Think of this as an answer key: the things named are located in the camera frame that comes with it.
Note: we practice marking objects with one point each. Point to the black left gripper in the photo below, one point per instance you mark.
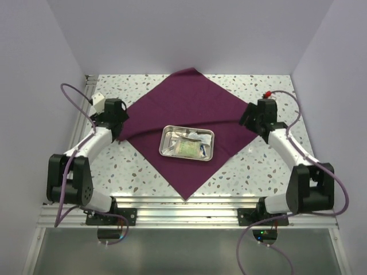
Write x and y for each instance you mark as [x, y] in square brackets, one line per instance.
[124, 116]

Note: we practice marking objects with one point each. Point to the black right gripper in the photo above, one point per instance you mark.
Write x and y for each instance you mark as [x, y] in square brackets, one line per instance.
[250, 110]

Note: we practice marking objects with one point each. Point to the white blue-print sachet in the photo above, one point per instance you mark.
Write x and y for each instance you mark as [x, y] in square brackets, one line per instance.
[205, 138]

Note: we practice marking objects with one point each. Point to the clear pouch with blue label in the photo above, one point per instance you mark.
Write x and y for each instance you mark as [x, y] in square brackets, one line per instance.
[203, 151]

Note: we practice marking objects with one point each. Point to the stainless steel tray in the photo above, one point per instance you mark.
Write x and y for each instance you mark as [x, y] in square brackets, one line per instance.
[171, 134]

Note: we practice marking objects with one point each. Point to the purple cloth mat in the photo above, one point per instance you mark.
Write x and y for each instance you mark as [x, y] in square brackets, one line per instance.
[188, 99]

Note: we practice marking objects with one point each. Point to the green-print glove bag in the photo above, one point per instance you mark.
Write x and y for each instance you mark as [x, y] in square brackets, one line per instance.
[187, 148]

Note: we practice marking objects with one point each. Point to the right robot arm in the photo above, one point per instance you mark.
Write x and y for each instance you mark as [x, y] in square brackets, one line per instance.
[311, 185]

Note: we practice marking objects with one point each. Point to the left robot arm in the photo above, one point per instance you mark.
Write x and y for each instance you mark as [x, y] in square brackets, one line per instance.
[69, 174]

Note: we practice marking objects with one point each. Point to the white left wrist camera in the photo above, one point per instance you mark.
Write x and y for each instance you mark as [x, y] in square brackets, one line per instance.
[98, 101]

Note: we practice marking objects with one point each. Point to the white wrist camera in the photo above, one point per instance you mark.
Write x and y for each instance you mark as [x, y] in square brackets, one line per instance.
[271, 95]
[98, 101]

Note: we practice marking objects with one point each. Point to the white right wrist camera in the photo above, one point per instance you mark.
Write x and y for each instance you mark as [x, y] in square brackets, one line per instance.
[271, 95]

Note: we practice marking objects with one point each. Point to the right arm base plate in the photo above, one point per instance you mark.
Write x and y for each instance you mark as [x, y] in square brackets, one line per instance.
[248, 216]

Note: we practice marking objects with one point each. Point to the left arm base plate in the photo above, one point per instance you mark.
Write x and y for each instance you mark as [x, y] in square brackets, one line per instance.
[119, 216]

